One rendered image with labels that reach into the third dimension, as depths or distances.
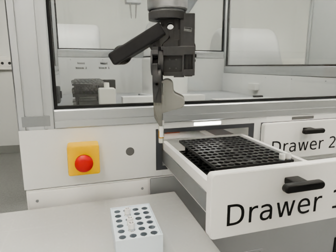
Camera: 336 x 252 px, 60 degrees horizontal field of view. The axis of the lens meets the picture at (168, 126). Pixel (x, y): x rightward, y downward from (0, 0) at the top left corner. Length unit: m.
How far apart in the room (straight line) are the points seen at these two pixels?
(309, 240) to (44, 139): 0.91
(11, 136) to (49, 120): 3.48
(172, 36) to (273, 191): 0.33
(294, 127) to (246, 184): 0.48
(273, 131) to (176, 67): 0.44
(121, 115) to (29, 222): 0.31
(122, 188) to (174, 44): 0.41
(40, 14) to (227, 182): 0.53
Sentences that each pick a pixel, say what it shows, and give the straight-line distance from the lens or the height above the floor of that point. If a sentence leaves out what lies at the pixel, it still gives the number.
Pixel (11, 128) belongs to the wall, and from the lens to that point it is 4.18.
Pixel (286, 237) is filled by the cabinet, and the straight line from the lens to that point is 1.10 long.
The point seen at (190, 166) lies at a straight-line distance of 0.59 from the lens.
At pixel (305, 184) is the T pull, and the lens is 0.51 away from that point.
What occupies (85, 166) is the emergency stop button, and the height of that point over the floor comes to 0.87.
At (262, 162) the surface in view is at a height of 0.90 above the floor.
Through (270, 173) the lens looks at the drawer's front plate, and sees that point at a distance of 0.51.
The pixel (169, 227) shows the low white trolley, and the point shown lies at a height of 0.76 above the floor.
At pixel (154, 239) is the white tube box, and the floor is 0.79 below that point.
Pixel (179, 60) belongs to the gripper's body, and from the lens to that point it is 0.55.
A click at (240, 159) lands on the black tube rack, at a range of 0.63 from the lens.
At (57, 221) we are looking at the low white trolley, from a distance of 0.71.
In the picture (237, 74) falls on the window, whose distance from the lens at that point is 0.85.
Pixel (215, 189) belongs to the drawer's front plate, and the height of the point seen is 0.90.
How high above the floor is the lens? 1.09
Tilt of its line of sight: 12 degrees down
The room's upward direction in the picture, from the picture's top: straight up
